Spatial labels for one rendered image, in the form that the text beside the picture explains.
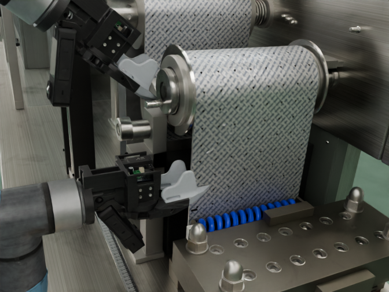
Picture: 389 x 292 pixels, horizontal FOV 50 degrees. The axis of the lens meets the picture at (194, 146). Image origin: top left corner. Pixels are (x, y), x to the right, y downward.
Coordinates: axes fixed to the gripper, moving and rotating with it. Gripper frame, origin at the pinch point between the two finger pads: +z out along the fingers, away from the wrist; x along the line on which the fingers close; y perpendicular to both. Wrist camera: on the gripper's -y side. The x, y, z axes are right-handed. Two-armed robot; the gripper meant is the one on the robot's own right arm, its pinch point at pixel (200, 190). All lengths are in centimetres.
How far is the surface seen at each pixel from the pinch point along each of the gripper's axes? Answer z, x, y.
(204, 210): 0.8, -0.2, -4.2
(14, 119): -26, 92, -19
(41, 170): -22, 52, -19
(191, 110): -2.9, -0.7, 15.0
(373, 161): 234, 153, -109
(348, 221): 25.3, -10.0, -5.9
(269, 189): 14.3, -0.2, -2.5
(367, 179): 206, 133, -109
